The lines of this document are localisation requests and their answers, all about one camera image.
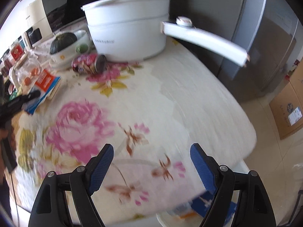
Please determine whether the blue orange milk carton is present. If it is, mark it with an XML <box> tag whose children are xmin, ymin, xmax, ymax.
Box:
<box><xmin>24</xmin><ymin>70</ymin><xmax>61</xmax><ymax>115</ymax></box>

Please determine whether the blue biscuit box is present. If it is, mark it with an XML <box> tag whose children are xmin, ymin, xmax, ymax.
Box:
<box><xmin>191</xmin><ymin>191</ymin><xmax>237</xmax><ymax>226</ymax></box>

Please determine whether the white plastic trash bin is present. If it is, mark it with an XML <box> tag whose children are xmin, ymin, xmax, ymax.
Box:
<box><xmin>155</xmin><ymin>160</ymin><xmax>252</xmax><ymax>227</ymax></box>

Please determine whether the person's left hand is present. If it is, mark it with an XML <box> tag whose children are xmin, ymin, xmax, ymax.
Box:
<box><xmin>0</xmin><ymin>129</ymin><xmax>8</xmax><ymax>186</ymax></box>

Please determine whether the small orange tangerine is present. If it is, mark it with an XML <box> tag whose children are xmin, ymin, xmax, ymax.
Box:
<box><xmin>31</xmin><ymin>68</ymin><xmax>40</xmax><ymax>76</ymax></box>
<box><xmin>24</xmin><ymin>77</ymin><xmax>31</xmax><ymax>86</ymax></box>

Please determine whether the glass jar with wooden lid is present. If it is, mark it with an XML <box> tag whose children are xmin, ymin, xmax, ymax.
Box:
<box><xmin>9</xmin><ymin>53</ymin><xmax>41</xmax><ymax>90</ymax></box>

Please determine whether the red label glass jar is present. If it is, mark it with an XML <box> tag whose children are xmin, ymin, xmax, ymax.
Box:
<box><xmin>10</xmin><ymin>43</ymin><xmax>24</xmax><ymax>61</ymax></box>

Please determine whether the cream plate under bowl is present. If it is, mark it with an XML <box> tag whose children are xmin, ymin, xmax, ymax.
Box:
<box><xmin>49</xmin><ymin>58</ymin><xmax>72</xmax><ymax>71</ymax></box>

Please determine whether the floral tablecloth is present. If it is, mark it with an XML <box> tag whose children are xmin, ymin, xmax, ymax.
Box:
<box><xmin>8</xmin><ymin>38</ymin><xmax>257</xmax><ymax>224</ymax></box>

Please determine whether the cream air fryer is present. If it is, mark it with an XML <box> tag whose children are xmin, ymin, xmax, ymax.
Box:
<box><xmin>22</xmin><ymin>0</ymin><xmax>53</xmax><ymax>50</ymax></box>

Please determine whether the dark green squash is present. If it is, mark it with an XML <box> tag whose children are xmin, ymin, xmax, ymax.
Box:
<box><xmin>50</xmin><ymin>32</ymin><xmax>77</xmax><ymax>55</ymax></box>

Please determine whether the red can near pot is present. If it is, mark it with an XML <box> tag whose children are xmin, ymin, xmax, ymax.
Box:
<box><xmin>71</xmin><ymin>53</ymin><xmax>107</xmax><ymax>74</ymax></box>

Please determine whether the lower cardboard box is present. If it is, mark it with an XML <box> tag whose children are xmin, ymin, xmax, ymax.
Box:
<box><xmin>269</xmin><ymin>64</ymin><xmax>303</xmax><ymax>141</ymax></box>

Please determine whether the white electric cooking pot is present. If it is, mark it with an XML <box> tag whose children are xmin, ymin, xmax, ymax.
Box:
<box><xmin>81</xmin><ymin>0</ymin><xmax>249</xmax><ymax>67</ymax></box>

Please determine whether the dark grey refrigerator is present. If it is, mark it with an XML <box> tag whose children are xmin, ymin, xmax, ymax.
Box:
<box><xmin>170</xmin><ymin>0</ymin><xmax>302</xmax><ymax>103</ymax></box>

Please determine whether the cream ceramic bowl with handle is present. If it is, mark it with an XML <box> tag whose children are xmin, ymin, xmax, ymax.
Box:
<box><xmin>51</xmin><ymin>30</ymin><xmax>92</xmax><ymax>63</ymax></box>

